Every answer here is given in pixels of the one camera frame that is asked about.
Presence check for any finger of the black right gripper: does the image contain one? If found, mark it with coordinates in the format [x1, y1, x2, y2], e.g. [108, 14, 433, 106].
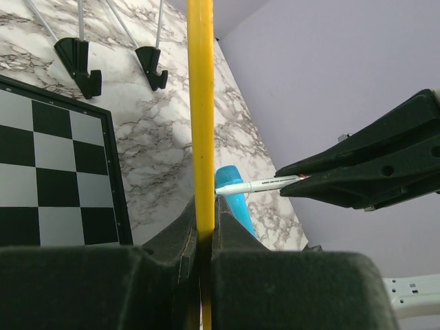
[280, 151, 439, 210]
[276, 89, 439, 177]

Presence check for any white green whiteboard marker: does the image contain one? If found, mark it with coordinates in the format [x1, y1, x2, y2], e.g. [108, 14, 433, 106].
[215, 175, 309, 195]

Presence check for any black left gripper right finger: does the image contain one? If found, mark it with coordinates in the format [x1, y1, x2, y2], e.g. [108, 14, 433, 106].
[211, 197, 398, 329]

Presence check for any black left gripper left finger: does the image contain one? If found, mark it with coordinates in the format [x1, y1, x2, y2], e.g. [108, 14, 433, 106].
[1, 201, 199, 329]

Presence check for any black whiteboard stand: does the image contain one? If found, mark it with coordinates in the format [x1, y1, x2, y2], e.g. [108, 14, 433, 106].
[25, 1, 168, 100]

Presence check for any black white chessboard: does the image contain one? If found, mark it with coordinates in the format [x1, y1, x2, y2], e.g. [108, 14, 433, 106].
[1, 77, 133, 247]

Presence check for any yellow framed whiteboard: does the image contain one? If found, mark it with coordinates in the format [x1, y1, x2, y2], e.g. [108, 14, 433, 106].
[187, 1, 215, 329]

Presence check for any blue toy microphone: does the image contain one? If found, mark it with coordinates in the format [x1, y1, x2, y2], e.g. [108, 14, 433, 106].
[214, 165, 257, 237]

